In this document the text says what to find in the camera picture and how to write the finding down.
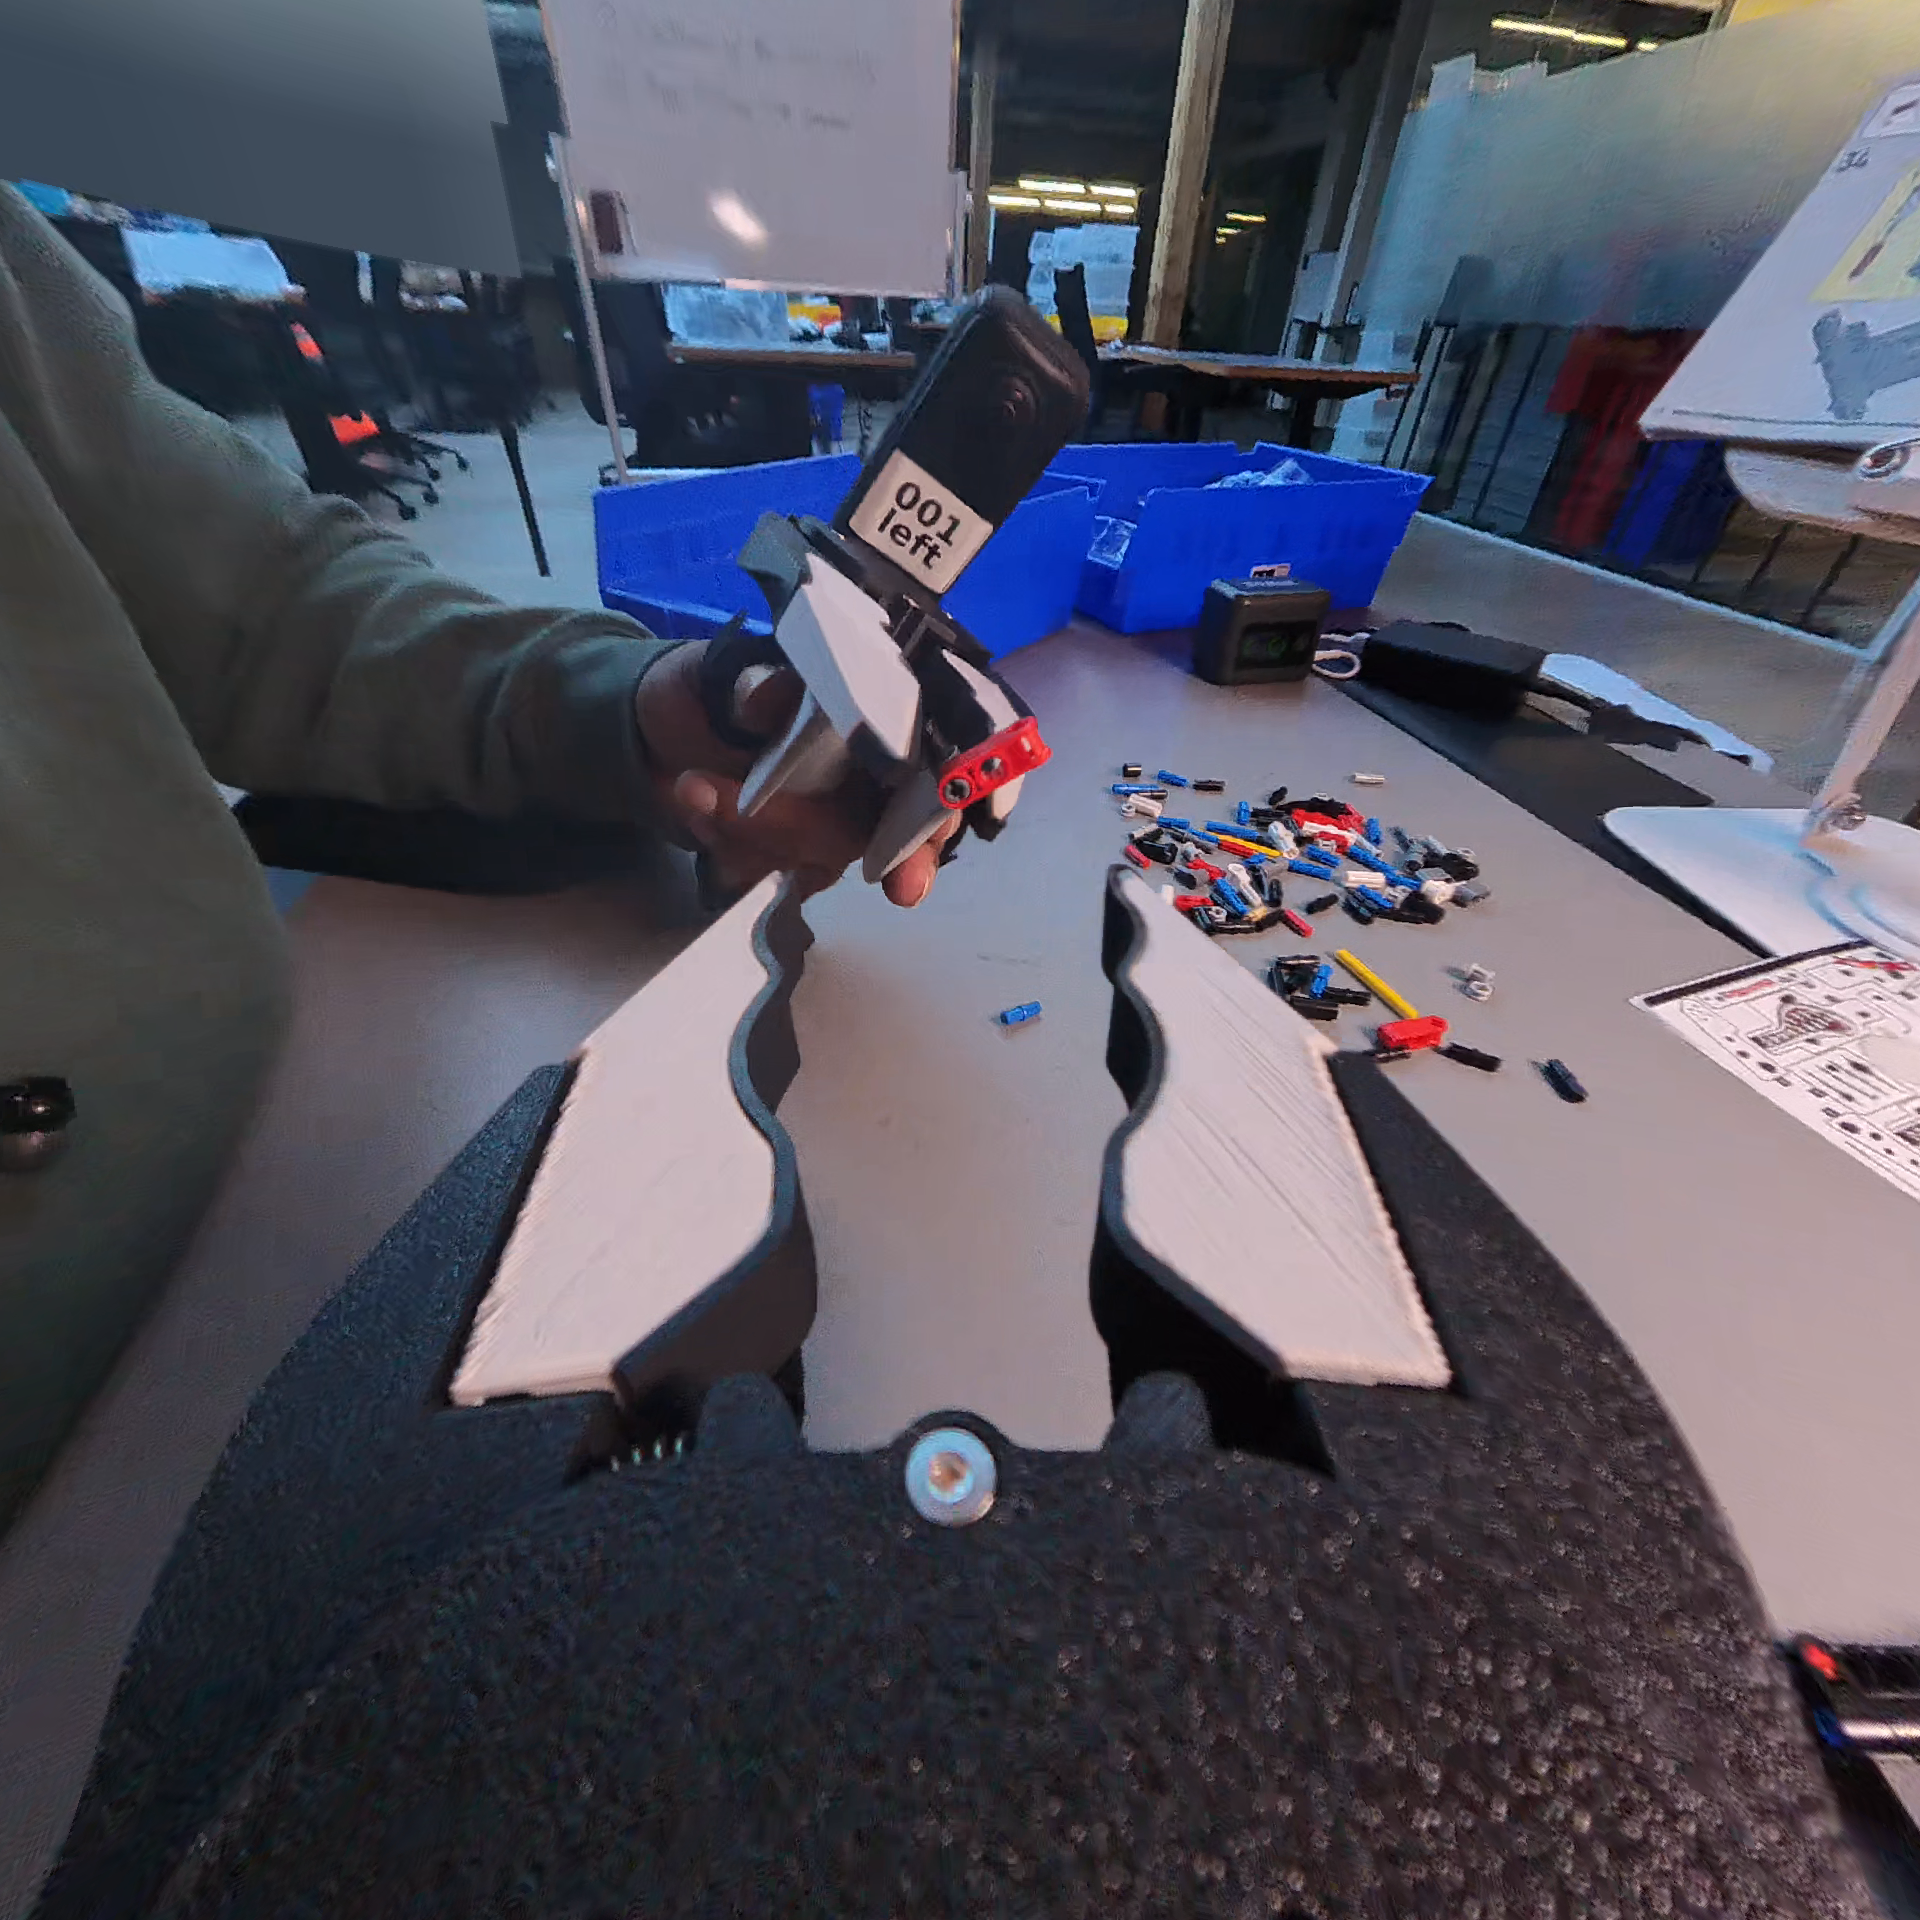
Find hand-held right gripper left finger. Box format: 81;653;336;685
450;874;819;1407

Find black power adapter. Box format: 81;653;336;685
1358;620;1550;720

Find black cube camera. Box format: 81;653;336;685
1196;575;1336;688

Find whiteboard on stand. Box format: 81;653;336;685
540;0;969;483

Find black orange office chair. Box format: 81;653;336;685
282;320;471;520

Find white book stand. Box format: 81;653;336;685
1606;434;1920;962

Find wooden background table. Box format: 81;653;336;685
1100;346;1423;443
663;335;921;459

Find red connector brick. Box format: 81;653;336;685
938;717;1051;811

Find open instruction booklet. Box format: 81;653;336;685
1641;76;1920;452

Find person's left hand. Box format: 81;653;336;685
639;645;962;909

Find black drawstring toggle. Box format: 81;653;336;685
0;1071;81;1175

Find wooden pillar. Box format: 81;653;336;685
1143;0;1234;350

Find person's green sweatshirt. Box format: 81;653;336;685
0;180;302;1531

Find paper instruction booklet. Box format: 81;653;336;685
1632;942;1920;1203

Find blue storage bin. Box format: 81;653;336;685
1080;438;1433;635
593;450;870;642
977;471;1106;663

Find red storage crates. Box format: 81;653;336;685
1550;328;1660;552

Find toy truck chassis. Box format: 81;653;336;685
1783;1632;1920;1760

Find blue storage crates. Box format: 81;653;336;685
1628;434;1715;564

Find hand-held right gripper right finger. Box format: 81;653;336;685
1100;867;1457;1389

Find person's left forearm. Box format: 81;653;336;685
194;592;683;827

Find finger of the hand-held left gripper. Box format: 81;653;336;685
780;558;969;886
944;661;1049;834

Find pile of small toy bricks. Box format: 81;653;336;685
1111;766;1593;1107

